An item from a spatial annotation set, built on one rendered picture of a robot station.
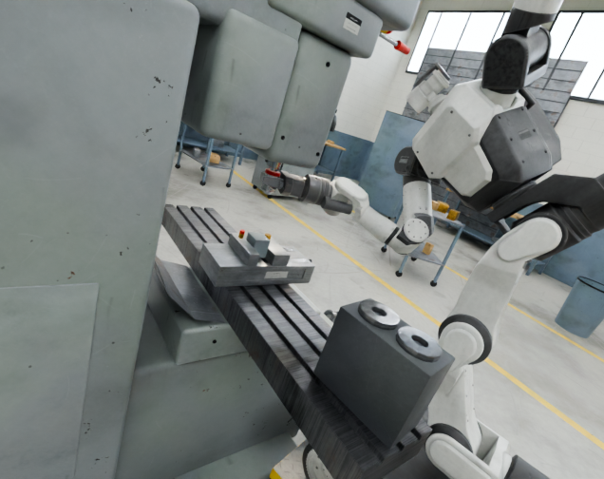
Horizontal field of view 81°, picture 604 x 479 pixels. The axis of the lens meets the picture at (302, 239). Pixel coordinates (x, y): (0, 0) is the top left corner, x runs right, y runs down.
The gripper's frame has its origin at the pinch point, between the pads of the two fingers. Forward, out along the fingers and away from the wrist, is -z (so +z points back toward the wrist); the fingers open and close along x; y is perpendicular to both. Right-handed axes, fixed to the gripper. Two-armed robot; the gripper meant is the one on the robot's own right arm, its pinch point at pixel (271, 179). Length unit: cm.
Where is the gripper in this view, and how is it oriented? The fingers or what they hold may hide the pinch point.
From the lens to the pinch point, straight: 108.3
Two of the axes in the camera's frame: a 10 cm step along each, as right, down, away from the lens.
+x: 2.4, 4.1, -8.8
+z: 9.3, 1.8, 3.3
